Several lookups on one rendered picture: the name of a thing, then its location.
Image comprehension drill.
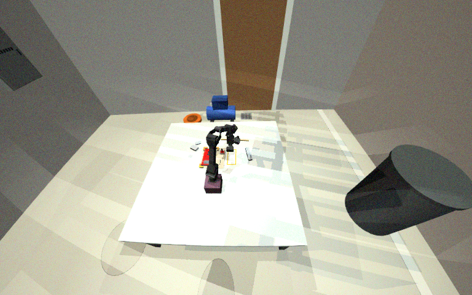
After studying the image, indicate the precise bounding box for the grey rectangular bar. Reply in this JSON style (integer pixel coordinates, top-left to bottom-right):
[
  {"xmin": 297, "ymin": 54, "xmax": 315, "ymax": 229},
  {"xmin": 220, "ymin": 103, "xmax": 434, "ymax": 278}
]
[{"xmin": 245, "ymin": 147, "xmax": 253, "ymax": 161}]

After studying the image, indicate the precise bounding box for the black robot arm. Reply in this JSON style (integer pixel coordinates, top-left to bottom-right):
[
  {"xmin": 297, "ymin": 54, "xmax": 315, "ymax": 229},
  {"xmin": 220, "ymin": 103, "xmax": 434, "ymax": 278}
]
[{"xmin": 205, "ymin": 124, "xmax": 240, "ymax": 183}]

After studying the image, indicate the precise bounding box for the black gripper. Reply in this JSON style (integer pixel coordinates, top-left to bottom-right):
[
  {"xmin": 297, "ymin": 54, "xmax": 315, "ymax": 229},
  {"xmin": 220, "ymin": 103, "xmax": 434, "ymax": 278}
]
[{"xmin": 226, "ymin": 138, "xmax": 234, "ymax": 152}]

